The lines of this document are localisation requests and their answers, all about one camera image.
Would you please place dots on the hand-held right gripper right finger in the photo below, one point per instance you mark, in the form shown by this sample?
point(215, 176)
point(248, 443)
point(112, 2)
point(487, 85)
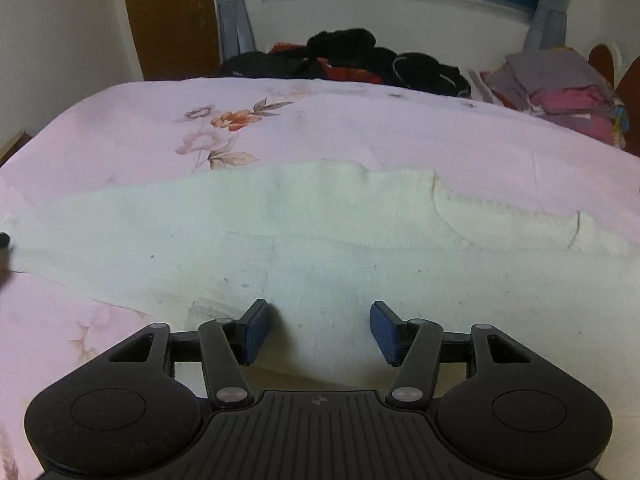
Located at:
point(384, 332)

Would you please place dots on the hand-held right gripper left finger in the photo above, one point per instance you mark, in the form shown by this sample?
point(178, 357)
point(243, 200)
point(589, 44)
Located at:
point(256, 332)

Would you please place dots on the stack of folded clothes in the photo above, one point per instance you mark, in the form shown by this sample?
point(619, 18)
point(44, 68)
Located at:
point(555, 87)

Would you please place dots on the brown wooden door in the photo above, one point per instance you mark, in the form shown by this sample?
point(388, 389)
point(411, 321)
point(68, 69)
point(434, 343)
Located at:
point(167, 20)

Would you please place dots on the grey curtain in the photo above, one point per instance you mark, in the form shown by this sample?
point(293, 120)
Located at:
point(231, 15)
point(547, 5)

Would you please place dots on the pile of dark clothes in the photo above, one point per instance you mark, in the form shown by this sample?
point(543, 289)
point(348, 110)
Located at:
point(345, 55)

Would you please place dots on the white towel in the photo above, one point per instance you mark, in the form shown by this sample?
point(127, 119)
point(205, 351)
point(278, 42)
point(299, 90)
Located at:
point(325, 240)

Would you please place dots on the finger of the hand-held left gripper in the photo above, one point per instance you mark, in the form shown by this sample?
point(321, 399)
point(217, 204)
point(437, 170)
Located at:
point(4, 241)

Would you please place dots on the pink floral blanket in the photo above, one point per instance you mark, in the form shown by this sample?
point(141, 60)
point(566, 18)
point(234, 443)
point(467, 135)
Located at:
point(350, 125)

